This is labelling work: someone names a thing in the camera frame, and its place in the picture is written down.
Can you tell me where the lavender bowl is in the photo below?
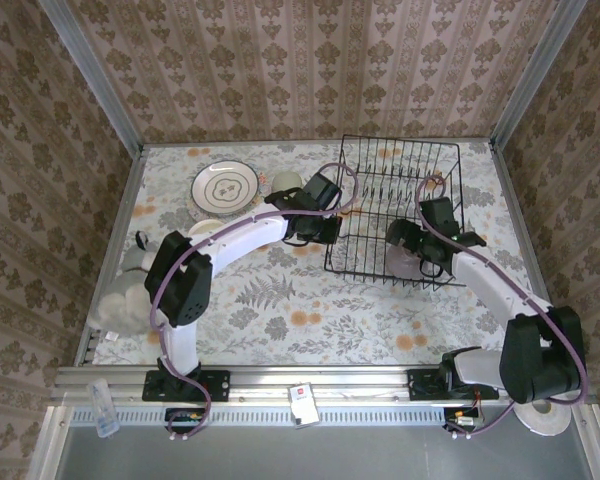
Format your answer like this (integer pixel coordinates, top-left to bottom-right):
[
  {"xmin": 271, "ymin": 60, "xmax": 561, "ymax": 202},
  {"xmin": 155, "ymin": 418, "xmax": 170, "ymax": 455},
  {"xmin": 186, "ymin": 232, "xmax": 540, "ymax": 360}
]
[{"xmin": 384, "ymin": 240, "xmax": 431, "ymax": 279}]

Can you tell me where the pale green frosted cup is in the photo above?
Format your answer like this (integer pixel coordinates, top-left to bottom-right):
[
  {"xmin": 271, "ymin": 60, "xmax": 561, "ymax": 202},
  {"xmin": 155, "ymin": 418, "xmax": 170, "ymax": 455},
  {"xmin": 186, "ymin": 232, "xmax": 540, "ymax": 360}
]
[{"xmin": 272, "ymin": 171, "xmax": 303, "ymax": 194}]

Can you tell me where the black wire dish rack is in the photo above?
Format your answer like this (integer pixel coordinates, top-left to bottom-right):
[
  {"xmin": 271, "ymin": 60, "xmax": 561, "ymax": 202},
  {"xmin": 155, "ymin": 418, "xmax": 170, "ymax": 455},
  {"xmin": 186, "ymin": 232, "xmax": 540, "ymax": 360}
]
[{"xmin": 323, "ymin": 133, "xmax": 470, "ymax": 292}]

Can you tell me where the white plate with flower outline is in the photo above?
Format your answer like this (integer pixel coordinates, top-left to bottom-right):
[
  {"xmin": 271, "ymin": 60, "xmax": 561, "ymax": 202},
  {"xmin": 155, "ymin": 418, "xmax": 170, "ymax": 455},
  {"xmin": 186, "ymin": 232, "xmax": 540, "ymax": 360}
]
[{"xmin": 190, "ymin": 160, "xmax": 260, "ymax": 217}]

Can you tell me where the cream white bowl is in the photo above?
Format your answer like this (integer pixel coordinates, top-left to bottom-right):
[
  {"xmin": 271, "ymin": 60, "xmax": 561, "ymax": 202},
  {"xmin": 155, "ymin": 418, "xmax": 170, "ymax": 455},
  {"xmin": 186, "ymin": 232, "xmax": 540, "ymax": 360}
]
[{"xmin": 187, "ymin": 218, "xmax": 222, "ymax": 239}]

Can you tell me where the floral patterned tablecloth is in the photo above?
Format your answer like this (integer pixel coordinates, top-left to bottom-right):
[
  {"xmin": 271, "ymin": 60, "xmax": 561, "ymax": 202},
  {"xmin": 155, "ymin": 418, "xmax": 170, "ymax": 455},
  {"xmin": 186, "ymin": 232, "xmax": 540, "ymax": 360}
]
[{"xmin": 92, "ymin": 142, "xmax": 556, "ymax": 366}]

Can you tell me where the white box with red logo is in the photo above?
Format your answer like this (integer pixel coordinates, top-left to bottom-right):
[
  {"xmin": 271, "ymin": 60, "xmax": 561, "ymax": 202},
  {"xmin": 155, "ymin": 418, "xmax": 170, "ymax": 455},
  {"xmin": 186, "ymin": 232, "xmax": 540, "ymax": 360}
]
[{"xmin": 287, "ymin": 382, "xmax": 320, "ymax": 430}]

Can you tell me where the grey white plush toy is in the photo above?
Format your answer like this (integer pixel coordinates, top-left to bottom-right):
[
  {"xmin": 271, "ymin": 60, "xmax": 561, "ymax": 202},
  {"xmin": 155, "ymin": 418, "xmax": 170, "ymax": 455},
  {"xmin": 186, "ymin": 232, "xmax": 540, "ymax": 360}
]
[{"xmin": 97, "ymin": 230, "xmax": 166, "ymax": 337}]

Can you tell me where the white tape roll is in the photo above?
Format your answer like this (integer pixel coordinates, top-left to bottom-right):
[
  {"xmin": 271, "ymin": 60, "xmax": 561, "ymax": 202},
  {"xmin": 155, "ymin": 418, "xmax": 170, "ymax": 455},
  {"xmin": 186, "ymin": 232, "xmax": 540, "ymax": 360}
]
[{"xmin": 512, "ymin": 397, "xmax": 574, "ymax": 437}]

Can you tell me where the clear plastic bottle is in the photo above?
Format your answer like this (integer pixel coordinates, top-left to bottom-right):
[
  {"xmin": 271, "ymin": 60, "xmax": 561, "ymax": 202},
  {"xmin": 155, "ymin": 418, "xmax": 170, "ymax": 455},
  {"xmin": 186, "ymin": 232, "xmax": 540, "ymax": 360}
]
[{"xmin": 87, "ymin": 378, "xmax": 121, "ymax": 440}]

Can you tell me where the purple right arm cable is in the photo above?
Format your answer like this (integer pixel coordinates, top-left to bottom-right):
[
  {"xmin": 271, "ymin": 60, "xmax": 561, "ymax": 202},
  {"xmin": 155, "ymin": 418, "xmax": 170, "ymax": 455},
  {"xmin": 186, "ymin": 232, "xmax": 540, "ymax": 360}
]
[{"xmin": 417, "ymin": 174, "xmax": 589, "ymax": 441}]

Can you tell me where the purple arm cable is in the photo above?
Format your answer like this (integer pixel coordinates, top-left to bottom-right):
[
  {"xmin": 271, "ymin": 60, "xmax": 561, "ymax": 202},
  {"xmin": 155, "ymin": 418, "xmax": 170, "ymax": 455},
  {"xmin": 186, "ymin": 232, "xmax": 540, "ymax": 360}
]
[
  {"xmin": 149, "ymin": 162, "xmax": 361, "ymax": 441},
  {"xmin": 417, "ymin": 174, "xmax": 589, "ymax": 441}
]

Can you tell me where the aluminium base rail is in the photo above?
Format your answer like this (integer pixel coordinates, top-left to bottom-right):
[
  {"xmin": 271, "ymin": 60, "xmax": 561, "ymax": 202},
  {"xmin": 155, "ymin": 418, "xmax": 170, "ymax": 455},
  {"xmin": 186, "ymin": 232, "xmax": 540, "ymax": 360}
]
[{"xmin": 49, "ymin": 363, "xmax": 531, "ymax": 407}]

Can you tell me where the aluminium frame post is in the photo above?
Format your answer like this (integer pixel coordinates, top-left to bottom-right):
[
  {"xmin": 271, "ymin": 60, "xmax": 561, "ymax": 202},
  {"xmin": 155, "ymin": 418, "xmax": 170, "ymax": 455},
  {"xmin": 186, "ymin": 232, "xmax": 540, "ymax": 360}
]
[
  {"xmin": 488, "ymin": 0, "xmax": 590, "ymax": 150},
  {"xmin": 37, "ymin": 0, "xmax": 145, "ymax": 154}
]

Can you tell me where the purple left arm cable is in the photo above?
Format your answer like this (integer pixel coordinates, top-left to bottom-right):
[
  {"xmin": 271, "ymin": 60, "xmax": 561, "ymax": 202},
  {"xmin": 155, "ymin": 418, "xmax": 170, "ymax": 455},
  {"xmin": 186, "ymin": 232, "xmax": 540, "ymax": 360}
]
[{"xmin": 149, "ymin": 162, "xmax": 361, "ymax": 441}]

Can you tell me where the grey slotted cable duct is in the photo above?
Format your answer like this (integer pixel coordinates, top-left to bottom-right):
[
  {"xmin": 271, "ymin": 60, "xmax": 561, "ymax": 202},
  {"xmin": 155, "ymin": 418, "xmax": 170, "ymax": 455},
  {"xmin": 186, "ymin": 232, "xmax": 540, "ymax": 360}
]
[{"xmin": 67, "ymin": 405, "xmax": 449, "ymax": 427}]

